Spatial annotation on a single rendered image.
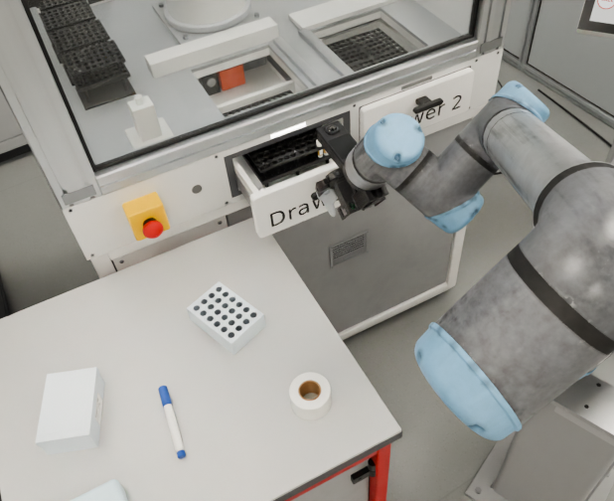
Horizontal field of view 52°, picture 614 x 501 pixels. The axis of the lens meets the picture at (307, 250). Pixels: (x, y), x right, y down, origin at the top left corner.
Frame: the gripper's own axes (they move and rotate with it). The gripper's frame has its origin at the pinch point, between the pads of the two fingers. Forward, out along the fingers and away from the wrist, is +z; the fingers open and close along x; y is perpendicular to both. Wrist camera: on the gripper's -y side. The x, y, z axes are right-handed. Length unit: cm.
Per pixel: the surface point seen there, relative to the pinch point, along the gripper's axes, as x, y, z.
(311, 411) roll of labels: -22.2, 34.1, -9.1
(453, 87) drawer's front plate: 40.4, -12.6, 10.7
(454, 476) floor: 18, 79, 57
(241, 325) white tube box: -25.6, 16.7, 2.8
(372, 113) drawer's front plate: 19.0, -13.4, 9.6
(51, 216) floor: -61, -56, 151
